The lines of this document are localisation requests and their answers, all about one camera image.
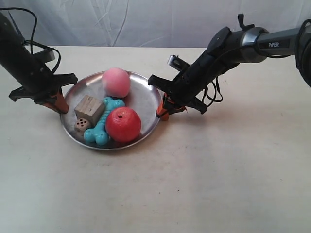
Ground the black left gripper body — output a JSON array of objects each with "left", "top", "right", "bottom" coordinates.
[{"left": 8, "top": 60, "right": 77, "bottom": 101}]

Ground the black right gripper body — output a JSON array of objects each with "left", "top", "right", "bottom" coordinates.
[{"left": 148, "top": 53, "right": 216, "bottom": 114}]

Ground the round silver metal plate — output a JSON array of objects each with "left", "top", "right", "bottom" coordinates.
[{"left": 60, "top": 72, "right": 162, "bottom": 150}]

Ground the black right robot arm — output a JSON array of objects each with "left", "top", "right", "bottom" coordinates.
[{"left": 148, "top": 14, "right": 311, "bottom": 120}]

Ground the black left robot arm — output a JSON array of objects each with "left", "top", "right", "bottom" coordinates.
[{"left": 0, "top": 14, "right": 78, "bottom": 114}]

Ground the small wooden die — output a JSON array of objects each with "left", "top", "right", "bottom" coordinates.
[{"left": 74, "top": 118, "right": 92, "bottom": 134}]

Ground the large wooden cube block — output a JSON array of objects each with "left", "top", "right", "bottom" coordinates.
[{"left": 74, "top": 95, "right": 105, "bottom": 126}]

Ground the red apple toy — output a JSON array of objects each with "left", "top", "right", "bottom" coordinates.
[{"left": 105, "top": 106, "right": 141, "bottom": 143}]

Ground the teal rubber bone toy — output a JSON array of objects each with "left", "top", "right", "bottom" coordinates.
[{"left": 84, "top": 97, "right": 125, "bottom": 146}]

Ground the pink peach toy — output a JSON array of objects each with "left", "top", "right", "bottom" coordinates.
[{"left": 102, "top": 67, "right": 131, "bottom": 98}]

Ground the white backdrop cloth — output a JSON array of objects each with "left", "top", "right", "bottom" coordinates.
[{"left": 0, "top": 0, "right": 311, "bottom": 48}]

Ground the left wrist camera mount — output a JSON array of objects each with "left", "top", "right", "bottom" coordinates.
[{"left": 33, "top": 50, "right": 55, "bottom": 63}]

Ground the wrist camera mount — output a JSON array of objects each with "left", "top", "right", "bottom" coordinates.
[
  {"left": 33, "top": 50, "right": 55, "bottom": 63},
  {"left": 168, "top": 55, "right": 190, "bottom": 72}
]

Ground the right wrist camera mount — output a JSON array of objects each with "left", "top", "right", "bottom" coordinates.
[{"left": 168, "top": 55, "right": 190, "bottom": 72}]

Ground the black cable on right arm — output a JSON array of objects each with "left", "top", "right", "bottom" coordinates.
[{"left": 199, "top": 72, "right": 224, "bottom": 109}]

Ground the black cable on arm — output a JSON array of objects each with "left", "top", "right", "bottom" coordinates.
[
  {"left": 199, "top": 72, "right": 224, "bottom": 109},
  {"left": 0, "top": 7, "right": 61, "bottom": 78}
]

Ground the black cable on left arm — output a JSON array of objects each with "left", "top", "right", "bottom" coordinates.
[{"left": 0, "top": 7, "right": 61, "bottom": 78}]

